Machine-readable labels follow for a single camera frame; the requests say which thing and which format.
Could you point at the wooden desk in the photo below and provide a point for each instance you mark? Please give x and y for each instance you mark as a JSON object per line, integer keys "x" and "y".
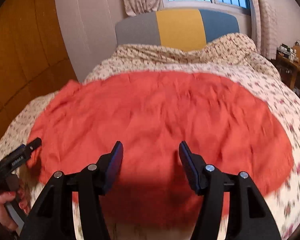
{"x": 290, "y": 70}

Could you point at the floral quilt bed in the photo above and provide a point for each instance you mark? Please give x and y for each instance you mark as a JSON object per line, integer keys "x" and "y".
{"x": 265, "y": 80}

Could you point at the person's left hand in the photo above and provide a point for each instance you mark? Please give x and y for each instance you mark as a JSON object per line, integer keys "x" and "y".
{"x": 0, "y": 210}

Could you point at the orange quilted jacket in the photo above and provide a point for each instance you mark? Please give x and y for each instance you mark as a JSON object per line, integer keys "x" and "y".
{"x": 152, "y": 117}

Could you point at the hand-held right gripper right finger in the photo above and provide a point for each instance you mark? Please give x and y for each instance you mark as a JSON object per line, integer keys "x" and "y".
{"x": 188, "y": 165}

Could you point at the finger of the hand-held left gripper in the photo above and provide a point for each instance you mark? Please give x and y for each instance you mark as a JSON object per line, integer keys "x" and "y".
{"x": 20, "y": 147}
{"x": 34, "y": 145}

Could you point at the wooden wardrobe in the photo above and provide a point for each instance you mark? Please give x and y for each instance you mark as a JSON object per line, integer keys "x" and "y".
{"x": 22, "y": 55}

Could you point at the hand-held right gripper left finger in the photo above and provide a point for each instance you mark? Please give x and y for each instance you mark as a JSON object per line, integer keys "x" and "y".
{"x": 113, "y": 165}

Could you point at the grey yellow blue headboard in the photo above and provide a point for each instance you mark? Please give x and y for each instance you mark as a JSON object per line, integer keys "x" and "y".
{"x": 180, "y": 27}

